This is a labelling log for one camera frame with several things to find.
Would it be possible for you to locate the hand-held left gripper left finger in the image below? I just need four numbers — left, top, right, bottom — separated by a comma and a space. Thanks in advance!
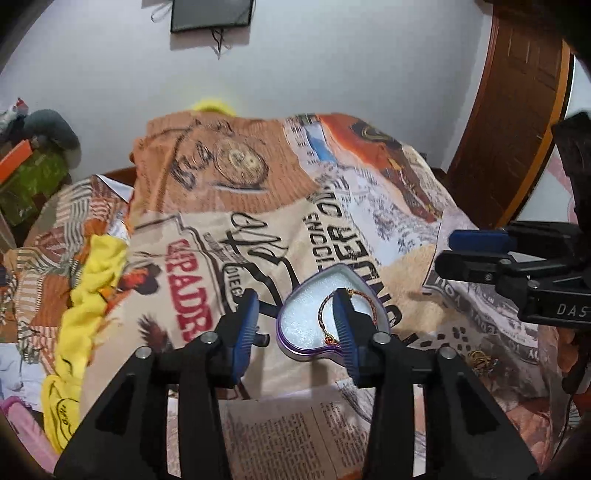
53, 290, 271, 480

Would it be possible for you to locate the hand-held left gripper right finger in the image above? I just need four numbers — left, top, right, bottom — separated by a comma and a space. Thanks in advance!
330, 287, 541, 480

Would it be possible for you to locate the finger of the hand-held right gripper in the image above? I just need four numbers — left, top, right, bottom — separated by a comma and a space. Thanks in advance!
435, 251, 513, 283
449, 228, 520, 256

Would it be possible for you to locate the gold and red bracelet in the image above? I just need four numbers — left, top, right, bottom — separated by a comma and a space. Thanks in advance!
316, 287, 372, 347

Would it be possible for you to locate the heart-shaped purple tin box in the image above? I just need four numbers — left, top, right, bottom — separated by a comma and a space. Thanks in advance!
276, 265, 393, 370

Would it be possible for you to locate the brown wooden door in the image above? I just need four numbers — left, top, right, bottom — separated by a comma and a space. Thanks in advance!
443, 14, 575, 232

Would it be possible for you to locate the printed blanket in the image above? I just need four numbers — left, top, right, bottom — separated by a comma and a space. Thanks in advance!
0, 111, 573, 480

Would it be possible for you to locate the yellow cloth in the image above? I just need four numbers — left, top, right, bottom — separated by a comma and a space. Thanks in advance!
44, 234, 130, 455

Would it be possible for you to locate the pink cloth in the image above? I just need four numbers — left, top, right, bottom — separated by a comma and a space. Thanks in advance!
0, 397, 61, 474

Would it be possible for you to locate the orange box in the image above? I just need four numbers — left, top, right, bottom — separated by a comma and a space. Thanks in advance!
0, 138, 35, 185

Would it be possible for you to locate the tangled gold necklace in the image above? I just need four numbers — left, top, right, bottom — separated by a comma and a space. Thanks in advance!
466, 348, 502, 372

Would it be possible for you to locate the black monitor cable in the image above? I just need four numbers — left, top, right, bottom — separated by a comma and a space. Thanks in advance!
210, 28, 229, 58

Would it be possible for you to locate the small wall monitor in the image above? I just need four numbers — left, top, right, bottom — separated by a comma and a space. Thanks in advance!
170, 0, 256, 34

